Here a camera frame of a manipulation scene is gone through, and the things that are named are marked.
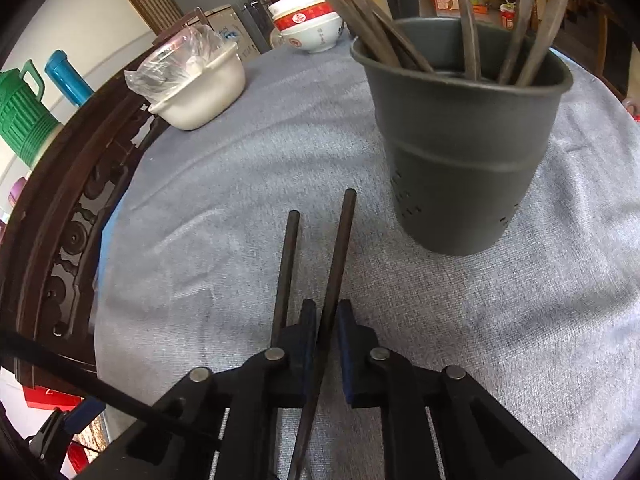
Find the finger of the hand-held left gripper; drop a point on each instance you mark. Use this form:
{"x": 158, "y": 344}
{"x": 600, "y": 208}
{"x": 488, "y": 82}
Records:
{"x": 80, "y": 416}

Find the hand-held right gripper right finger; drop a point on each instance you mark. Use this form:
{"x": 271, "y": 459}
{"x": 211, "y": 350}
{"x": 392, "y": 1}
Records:
{"x": 350, "y": 355}

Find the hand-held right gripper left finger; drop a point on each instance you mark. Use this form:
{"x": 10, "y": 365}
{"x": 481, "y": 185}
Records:
{"x": 305, "y": 345}

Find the dark wooden chopstick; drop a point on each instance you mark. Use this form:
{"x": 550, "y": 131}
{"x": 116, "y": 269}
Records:
{"x": 287, "y": 270}
{"x": 337, "y": 260}

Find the dark grey utensil holder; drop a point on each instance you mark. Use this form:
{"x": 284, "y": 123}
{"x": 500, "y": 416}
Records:
{"x": 450, "y": 150}

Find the bundle of chopsticks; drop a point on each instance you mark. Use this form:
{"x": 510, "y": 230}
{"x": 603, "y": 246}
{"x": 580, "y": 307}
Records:
{"x": 467, "y": 20}

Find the flat red box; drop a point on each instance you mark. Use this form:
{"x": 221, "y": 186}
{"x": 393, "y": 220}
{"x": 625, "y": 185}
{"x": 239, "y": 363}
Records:
{"x": 50, "y": 399}

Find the grey table cloth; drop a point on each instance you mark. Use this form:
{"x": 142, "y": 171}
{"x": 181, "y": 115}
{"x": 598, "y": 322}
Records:
{"x": 225, "y": 200}

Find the dark carved wooden bench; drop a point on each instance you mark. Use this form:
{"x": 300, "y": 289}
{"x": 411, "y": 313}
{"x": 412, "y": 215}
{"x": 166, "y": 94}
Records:
{"x": 60, "y": 220}

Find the purple cup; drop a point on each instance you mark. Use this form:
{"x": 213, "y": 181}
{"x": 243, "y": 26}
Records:
{"x": 19, "y": 192}

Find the white plastic basin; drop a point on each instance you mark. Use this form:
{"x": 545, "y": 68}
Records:
{"x": 210, "y": 95}

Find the white bowl with red pattern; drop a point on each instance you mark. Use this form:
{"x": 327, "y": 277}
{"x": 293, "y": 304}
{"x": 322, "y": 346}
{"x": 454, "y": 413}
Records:
{"x": 305, "y": 17}
{"x": 315, "y": 41}

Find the green thermos jug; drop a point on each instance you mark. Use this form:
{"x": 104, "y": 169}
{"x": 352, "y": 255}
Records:
{"x": 22, "y": 115}

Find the clear plastic bag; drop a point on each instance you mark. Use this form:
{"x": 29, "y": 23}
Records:
{"x": 170, "y": 65}

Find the blue thermos flask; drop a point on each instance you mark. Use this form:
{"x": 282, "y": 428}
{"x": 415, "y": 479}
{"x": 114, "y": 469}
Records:
{"x": 67, "y": 77}

